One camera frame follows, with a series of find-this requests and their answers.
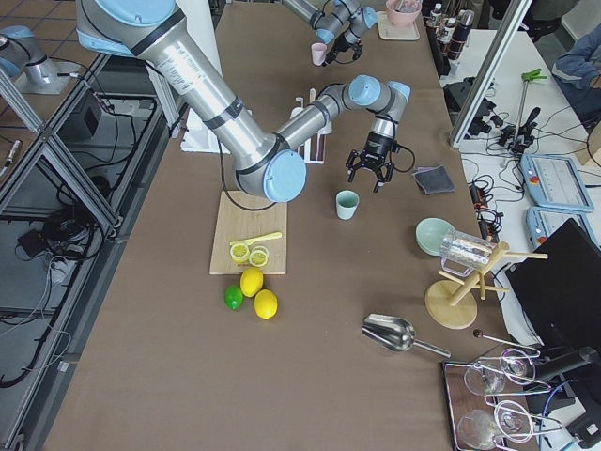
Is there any grey folded cloth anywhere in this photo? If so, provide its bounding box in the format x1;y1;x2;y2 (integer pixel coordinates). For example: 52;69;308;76
412;165;455;195

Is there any brown tipped stirring stick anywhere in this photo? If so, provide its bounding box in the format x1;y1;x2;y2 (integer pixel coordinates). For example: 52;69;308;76
472;329;539;352

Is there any white wire cup rack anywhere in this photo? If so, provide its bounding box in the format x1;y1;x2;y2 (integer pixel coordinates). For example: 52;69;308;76
290;87;332;164

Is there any green lime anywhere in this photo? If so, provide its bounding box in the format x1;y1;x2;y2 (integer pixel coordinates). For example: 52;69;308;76
223;285;244;310

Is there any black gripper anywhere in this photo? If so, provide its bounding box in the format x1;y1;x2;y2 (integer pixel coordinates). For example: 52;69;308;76
322;31;362;66
346;132;400;193

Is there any black monitor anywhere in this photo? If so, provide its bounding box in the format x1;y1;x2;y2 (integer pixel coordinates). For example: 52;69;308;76
506;219;600;350

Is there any wooden cutting board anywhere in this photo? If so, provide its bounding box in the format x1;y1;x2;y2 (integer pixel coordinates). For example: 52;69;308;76
209;192;287;275

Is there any wine glass lower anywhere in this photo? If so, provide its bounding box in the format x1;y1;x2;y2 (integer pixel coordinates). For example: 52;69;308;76
456;400;533;450

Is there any green cup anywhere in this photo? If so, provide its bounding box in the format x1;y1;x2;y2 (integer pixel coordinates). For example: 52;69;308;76
335;190;360;220

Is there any teach pendant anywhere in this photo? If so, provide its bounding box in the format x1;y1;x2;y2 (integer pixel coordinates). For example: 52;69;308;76
526;207;597;249
519;154;594;212

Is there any green handled grabber tool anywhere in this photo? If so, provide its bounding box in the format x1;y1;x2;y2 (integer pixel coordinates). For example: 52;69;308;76
514;68;548;142

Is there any yellow lemon upper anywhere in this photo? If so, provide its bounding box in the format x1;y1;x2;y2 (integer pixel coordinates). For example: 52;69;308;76
239;267;264;298

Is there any yellow lemon lower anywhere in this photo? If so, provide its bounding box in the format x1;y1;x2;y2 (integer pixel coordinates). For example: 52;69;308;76
254;289;278;319

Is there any pink cup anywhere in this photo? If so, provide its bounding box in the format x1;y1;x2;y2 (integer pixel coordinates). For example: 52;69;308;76
311;42;328;66

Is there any lemon slice left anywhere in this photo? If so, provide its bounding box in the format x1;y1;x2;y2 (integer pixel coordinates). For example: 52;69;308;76
229;242;251;264

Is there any wine glass upper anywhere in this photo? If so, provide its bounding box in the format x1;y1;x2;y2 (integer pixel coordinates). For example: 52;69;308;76
464;348;535;396

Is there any clear glass mug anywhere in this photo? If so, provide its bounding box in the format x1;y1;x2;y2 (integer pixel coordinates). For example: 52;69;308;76
439;228;496;277

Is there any green bowl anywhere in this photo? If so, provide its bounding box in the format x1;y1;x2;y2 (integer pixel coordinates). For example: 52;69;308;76
415;217;455;257

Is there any yellow lemon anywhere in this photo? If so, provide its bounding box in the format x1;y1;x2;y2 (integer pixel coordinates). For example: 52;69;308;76
239;267;264;298
254;289;278;319

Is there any lemon slice right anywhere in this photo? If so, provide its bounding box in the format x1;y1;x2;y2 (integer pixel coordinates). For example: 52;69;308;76
248;245;270;268

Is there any pink bowl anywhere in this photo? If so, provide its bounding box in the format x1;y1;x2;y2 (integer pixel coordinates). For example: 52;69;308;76
385;0;422;26

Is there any black glass rack tray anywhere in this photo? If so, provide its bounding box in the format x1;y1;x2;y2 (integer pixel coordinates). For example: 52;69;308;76
441;362;551;450

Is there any yellow plastic knife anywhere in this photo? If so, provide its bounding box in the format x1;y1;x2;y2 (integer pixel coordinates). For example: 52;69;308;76
229;231;283;246

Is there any teach pendant lower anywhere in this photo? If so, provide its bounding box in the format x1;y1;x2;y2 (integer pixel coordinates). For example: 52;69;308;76
526;207;597;249

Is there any lemon slice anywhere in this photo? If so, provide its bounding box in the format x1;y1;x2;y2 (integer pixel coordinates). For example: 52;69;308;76
248;245;270;268
229;242;251;264

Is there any wine glass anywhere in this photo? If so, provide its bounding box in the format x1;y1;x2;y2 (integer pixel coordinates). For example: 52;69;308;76
464;348;535;396
456;400;533;450

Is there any wooden mug tree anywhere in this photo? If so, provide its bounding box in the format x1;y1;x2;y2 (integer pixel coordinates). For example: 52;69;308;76
424;241;548;330

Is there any teach pendant upper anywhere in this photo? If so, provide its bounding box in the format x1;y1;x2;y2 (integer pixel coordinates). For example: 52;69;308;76
519;154;594;212

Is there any metal scoop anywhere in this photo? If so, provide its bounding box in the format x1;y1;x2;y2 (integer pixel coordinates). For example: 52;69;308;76
361;313;451;358

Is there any white plastic tray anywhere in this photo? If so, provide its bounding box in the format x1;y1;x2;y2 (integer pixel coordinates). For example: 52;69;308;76
377;11;420;41

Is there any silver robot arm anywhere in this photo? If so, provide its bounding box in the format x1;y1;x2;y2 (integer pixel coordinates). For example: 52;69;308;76
76;1;410;202
282;0;378;67

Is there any aluminium frame post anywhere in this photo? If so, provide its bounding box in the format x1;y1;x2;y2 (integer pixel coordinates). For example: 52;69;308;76
449;0;532;150

